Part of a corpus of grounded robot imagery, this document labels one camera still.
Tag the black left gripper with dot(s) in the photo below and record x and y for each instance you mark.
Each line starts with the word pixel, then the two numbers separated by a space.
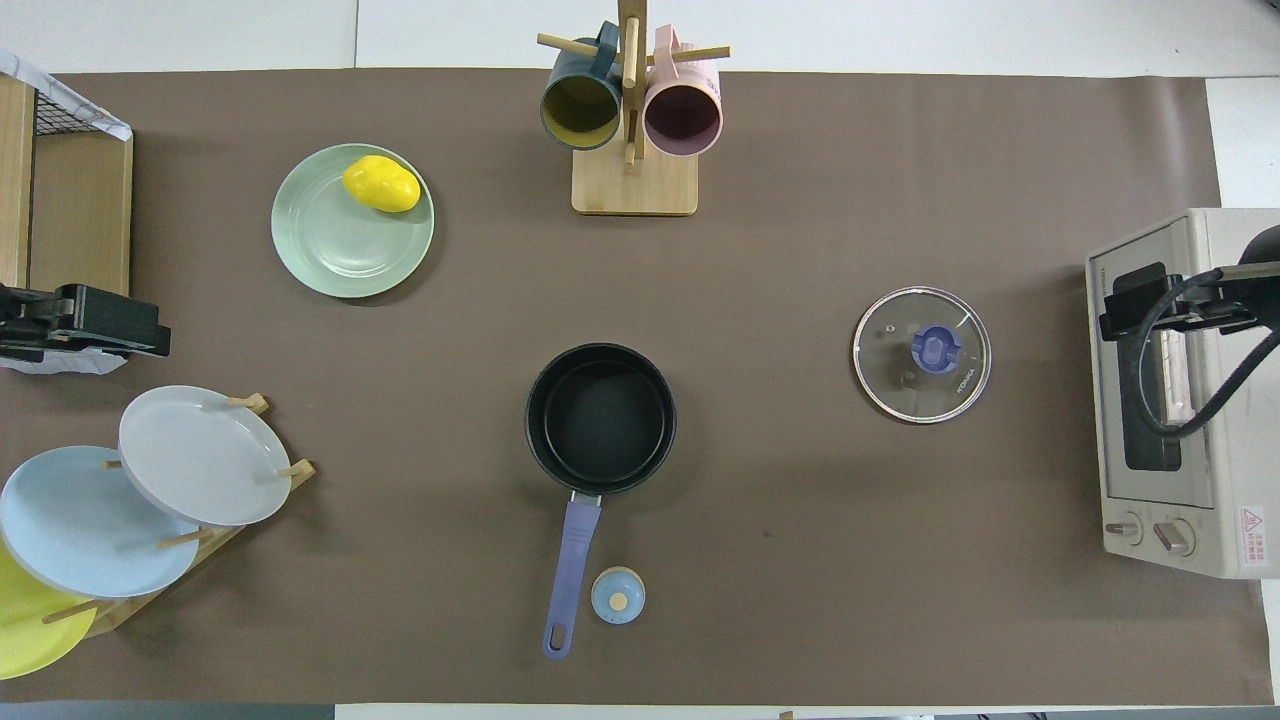
pixel 25 310

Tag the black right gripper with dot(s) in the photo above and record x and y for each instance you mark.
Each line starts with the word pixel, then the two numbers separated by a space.
pixel 1222 303

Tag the glass lid blue knob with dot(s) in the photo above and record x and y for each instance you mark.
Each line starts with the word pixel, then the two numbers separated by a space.
pixel 937 350

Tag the grey plate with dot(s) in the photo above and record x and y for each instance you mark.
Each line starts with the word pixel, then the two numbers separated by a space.
pixel 200 460

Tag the light blue plate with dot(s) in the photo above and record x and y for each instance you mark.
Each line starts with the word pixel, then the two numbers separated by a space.
pixel 80 530

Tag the light green plate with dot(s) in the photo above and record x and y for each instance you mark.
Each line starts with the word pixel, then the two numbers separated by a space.
pixel 340 250

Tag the wooden plate rack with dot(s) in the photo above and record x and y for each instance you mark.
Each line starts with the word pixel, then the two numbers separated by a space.
pixel 112 612

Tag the yellow plate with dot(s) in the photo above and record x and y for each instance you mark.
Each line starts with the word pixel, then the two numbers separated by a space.
pixel 25 630

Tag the white crumpled plastic bag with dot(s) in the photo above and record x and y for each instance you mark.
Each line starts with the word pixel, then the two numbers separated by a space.
pixel 105 122
pixel 60 365

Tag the light wooden board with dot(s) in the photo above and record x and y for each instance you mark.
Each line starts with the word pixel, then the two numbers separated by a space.
pixel 15 180

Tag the beige toaster oven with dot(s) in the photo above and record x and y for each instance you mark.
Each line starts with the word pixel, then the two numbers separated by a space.
pixel 1240 480

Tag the brown table mat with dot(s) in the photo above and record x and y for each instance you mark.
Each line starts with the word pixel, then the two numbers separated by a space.
pixel 800 200

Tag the pink ribbed mug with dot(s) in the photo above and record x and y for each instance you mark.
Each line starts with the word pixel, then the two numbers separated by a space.
pixel 683 120

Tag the dark teal mug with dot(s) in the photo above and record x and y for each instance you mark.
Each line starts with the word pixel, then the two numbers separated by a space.
pixel 580 105

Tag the wooden mug tree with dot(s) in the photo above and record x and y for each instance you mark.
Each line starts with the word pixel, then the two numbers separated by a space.
pixel 635 190

